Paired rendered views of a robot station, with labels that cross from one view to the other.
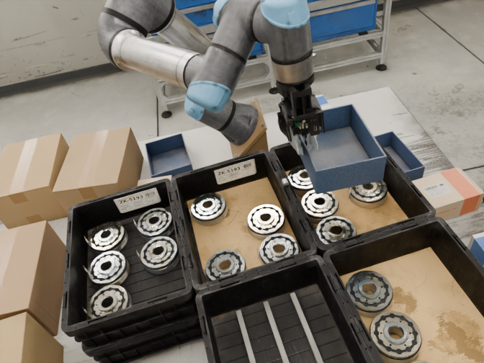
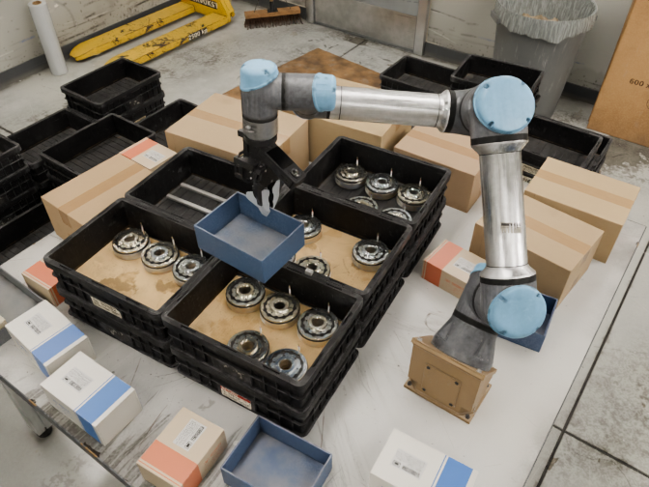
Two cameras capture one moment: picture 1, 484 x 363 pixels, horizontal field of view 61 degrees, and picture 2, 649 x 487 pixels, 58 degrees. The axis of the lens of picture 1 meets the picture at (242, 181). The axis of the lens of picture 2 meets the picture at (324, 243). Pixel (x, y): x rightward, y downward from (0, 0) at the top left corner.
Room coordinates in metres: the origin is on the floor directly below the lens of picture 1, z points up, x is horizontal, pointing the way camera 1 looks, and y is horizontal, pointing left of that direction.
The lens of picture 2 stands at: (1.42, -0.93, 2.01)
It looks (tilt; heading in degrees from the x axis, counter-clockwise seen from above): 43 degrees down; 126
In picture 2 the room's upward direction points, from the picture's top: straight up
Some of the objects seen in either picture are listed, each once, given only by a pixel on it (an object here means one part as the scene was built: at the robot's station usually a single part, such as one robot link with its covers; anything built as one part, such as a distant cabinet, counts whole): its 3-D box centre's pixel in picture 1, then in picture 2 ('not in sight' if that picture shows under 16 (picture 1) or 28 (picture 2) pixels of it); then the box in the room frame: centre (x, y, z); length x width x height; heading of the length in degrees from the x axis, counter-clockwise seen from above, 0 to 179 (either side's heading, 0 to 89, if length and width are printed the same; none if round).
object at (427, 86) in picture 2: not in sight; (420, 101); (0.10, 1.78, 0.31); 0.40 x 0.30 x 0.34; 1
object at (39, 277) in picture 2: not in sight; (61, 273); (0.06, -0.41, 0.74); 0.16 x 0.12 x 0.07; 93
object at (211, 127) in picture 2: not in sight; (239, 149); (0.12, 0.33, 0.80); 0.40 x 0.30 x 0.20; 8
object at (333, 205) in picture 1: (319, 202); (279, 306); (0.75, -0.20, 0.86); 0.10 x 0.10 x 0.01
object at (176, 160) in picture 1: (169, 160); (513, 312); (1.21, 0.25, 0.74); 0.20 x 0.15 x 0.07; 8
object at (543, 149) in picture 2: not in sight; (534, 179); (0.91, 1.40, 0.37); 0.40 x 0.30 x 0.45; 1
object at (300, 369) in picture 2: not in sight; (285, 366); (0.87, -0.33, 0.86); 0.10 x 0.10 x 0.01
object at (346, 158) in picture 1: (335, 146); (250, 235); (0.70, -0.22, 1.10); 0.20 x 0.15 x 0.07; 1
